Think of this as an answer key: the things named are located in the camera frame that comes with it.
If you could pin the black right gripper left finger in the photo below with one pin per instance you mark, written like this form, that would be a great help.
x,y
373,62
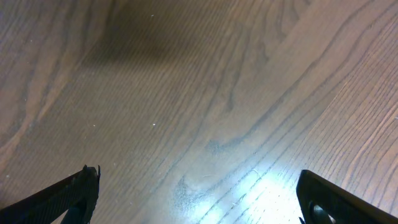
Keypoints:
x,y
74,197

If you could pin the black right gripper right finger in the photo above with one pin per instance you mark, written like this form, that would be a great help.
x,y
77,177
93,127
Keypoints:
x,y
324,202

